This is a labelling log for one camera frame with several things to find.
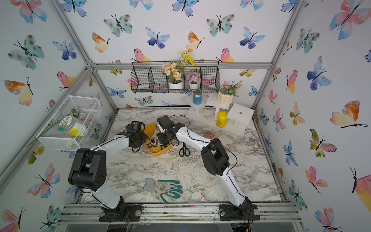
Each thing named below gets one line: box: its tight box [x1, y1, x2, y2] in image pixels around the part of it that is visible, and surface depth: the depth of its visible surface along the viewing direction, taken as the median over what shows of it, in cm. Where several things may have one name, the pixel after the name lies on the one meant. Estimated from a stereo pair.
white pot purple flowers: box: [185, 71, 202, 90], surface depth 91 cm
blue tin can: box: [192, 90, 203, 105], surface depth 101 cm
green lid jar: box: [57, 115, 87, 138], surface depth 66 cm
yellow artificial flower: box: [180, 50, 196, 67], surface depth 84 cm
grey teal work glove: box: [142, 177, 184, 205], surface depth 82 cm
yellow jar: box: [216, 111, 228, 129], surface depth 105 cm
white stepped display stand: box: [184, 92, 255, 137], surface depth 104 cm
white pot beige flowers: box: [161, 62, 185, 90], surface depth 84 cm
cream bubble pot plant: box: [217, 80, 243, 106], surface depth 90 cm
